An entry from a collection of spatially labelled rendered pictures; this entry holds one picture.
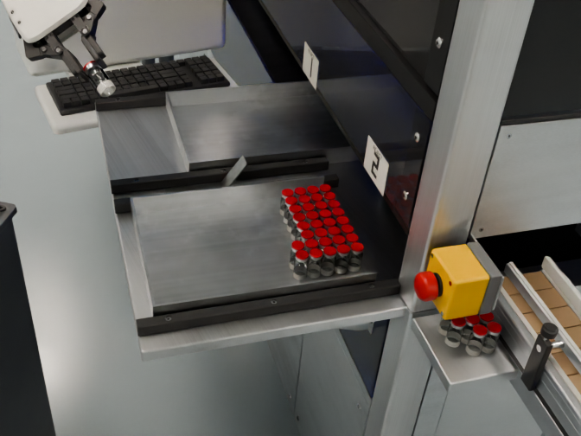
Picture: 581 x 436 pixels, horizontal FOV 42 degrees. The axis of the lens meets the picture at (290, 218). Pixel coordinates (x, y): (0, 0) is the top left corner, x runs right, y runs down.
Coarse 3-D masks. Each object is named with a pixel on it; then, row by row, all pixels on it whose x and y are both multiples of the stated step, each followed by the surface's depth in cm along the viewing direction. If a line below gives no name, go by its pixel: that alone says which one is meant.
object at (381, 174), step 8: (368, 136) 120; (368, 144) 121; (368, 152) 121; (376, 152) 118; (368, 160) 121; (376, 160) 118; (384, 160) 115; (368, 168) 122; (384, 168) 116; (384, 176) 116; (376, 184) 119; (384, 184) 116
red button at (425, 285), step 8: (424, 272) 101; (432, 272) 101; (416, 280) 101; (424, 280) 100; (432, 280) 100; (416, 288) 101; (424, 288) 100; (432, 288) 100; (424, 296) 100; (432, 296) 100
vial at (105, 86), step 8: (88, 64) 97; (96, 64) 97; (88, 72) 97; (96, 72) 97; (104, 72) 97; (96, 80) 96; (104, 80) 96; (96, 88) 97; (104, 88) 96; (112, 88) 97; (104, 96) 97
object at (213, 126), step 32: (192, 96) 155; (224, 96) 157; (256, 96) 160; (288, 96) 162; (192, 128) 149; (224, 128) 150; (256, 128) 151; (288, 128) 152; (320, 128) 153; (192, 160) 141; (224, 160) 136; (256, 160) 138; (288, 160) 140; (352, 160) 145
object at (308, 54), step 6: (306, 48) 145; (306, 54) 145; (312, 54) 142; (306, 60) 146; (306, 66) 146; (312, 66) 143; (306, 72) 147; (312, 72) 143; (312, 78) 144; (312, 84) 144
